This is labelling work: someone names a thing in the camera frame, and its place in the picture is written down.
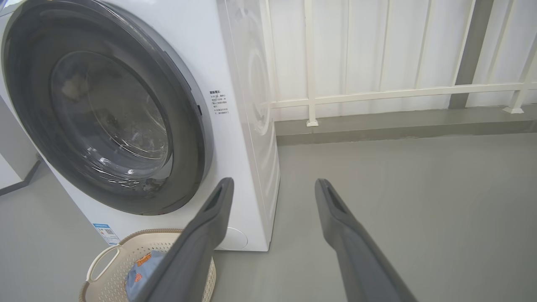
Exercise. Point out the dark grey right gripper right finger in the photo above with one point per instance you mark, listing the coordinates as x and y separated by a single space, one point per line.
361 264

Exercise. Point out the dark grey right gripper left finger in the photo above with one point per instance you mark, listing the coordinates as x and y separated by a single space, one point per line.
188 260

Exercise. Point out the blue cartoon print garment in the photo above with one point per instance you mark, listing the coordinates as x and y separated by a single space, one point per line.
142 277

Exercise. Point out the dark round glass washer door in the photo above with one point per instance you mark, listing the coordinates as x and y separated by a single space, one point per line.
33 105

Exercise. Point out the cream perforated laundry basket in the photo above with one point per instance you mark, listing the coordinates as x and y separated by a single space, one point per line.
113 281

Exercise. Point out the white front-load washing machine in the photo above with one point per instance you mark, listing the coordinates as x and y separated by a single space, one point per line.
235 167

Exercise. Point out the round white filter cover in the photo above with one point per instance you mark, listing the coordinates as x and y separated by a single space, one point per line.
235 239

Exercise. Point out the blue energy label sticker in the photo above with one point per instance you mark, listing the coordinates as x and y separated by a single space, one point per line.
105 234

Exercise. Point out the black text notice sticker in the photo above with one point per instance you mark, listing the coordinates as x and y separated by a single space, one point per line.
219 102

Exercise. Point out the white metal railing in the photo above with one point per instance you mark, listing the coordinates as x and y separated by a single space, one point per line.
377 95

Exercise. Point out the grey wall pillar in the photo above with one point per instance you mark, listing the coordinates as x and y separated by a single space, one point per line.
470 54

